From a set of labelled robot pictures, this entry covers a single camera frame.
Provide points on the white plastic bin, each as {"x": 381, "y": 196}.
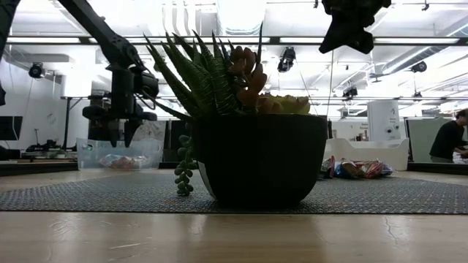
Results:
{"x": 384, "y": 157}

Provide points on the black plant pot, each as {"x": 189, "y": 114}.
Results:
{"x": 259, "y": 164}

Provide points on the blue brown granola bar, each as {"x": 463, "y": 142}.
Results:
{"x": 347, "y": 171}

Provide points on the grey green partition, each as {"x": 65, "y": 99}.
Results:
{"x": 420, "y": 142}

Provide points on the background black monitor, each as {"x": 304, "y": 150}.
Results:
{"x": 11, "y": 128}

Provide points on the black ceiling spotlight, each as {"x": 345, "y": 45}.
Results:
{"x": 36, "y": 70}
{"x": 350, "y": 93}
{"x": 419, "y": 66}

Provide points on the black hanging camera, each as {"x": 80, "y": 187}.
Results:
{"x": 287, "y": 58}

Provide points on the person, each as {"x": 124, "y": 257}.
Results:
{"x": 448, "y": 139}

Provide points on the clear plastic bin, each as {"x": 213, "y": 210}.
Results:
{"x": 87, "y": 157}

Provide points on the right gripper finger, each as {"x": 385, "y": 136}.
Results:
{"x": 362, "y": 40}
{"x": 338, "y": 38}

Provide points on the background black robot arm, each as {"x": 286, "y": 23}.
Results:
{"x": 44, "y": 147}

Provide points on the background black stand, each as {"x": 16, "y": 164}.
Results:
{"x": 67, "y": 117}

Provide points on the grey woven placemat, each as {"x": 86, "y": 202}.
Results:
{"x": 91, "y": 197}

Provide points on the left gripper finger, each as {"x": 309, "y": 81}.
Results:
{"x": 113, "y": 131}
{"x": 131, "y": 129}

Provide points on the artificial succulent plant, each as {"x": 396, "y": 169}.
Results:
{"x": 208, "y": 84}

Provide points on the white kiosk panel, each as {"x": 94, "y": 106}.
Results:
{"x": 380, "y": 120}

